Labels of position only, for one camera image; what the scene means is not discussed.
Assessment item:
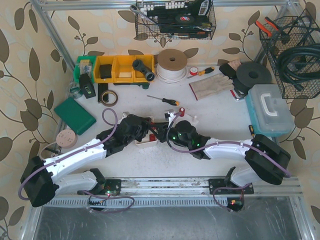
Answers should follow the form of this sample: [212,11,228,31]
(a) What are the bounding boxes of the white spring tray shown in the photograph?
[134,130,159,149]

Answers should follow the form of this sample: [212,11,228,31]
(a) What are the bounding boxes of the large red spring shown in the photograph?
[149,134,156,142]
[179,107,185,117]

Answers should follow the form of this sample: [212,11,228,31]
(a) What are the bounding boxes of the black orange screwdriver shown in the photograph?
[147,95,180,106]

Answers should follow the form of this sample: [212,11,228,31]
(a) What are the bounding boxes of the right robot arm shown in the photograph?
[150,120,291,189]

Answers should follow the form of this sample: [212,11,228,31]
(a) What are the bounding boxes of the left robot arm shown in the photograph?
[18,114,152,208]

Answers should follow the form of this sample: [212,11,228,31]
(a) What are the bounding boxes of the brown packing tape roll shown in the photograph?
[100,90,119,107]

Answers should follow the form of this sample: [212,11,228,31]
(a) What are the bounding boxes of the yellow storage bin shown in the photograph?
[93,54,155,84]

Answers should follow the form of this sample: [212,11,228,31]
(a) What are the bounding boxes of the grey pipe fitting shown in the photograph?
[132,59,155,82]

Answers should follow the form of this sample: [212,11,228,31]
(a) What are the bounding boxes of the green sanding block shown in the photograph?
[54,97,97,136]

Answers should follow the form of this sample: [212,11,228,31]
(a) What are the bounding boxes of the black device with label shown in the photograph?
[78,73,96,99]

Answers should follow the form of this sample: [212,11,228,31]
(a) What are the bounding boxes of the red tape roll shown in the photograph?
[189,66,198,76]

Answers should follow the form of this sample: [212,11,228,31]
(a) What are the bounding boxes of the round beige power socket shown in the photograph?
[56,128,78,149]

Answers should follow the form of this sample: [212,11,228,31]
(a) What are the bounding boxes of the small glass jar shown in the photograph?
[69,82,83,99]

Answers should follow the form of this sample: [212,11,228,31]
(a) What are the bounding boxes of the beige work glove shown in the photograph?
[189,73,234,101]

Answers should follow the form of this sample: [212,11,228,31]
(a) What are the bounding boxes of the small yellow black screwdriver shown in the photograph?
[187,66,215,79]

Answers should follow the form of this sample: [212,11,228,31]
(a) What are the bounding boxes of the green storage bin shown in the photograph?
[73,56,97,83]

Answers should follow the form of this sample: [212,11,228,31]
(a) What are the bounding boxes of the black brush block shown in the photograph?
[219,59,242,79]

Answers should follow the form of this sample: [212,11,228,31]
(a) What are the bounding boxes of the black spool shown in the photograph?
[233,61,272,94]

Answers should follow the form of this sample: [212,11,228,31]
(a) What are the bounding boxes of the clear teal toolbox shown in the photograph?
[245,84,295,137]

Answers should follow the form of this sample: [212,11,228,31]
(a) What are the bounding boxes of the white peg base plate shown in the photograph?
[175,113,199,127]

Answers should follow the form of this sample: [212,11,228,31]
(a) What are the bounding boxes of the white cable spool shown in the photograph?
[156,48,188,85]

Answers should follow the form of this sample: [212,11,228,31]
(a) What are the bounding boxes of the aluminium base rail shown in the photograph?
[31,176,304,198]

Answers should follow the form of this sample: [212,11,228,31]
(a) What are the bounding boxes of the wire basket with tools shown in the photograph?
[129,0,216,42]

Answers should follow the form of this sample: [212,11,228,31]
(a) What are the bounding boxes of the orange handled pliers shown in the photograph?
[254,16,280,38]

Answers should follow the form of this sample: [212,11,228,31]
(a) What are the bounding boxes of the wire basket with cables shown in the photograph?
[259,15,320,99]

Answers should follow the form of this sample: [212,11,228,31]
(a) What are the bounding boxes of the coiled black cable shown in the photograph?
[276,43,320,85]

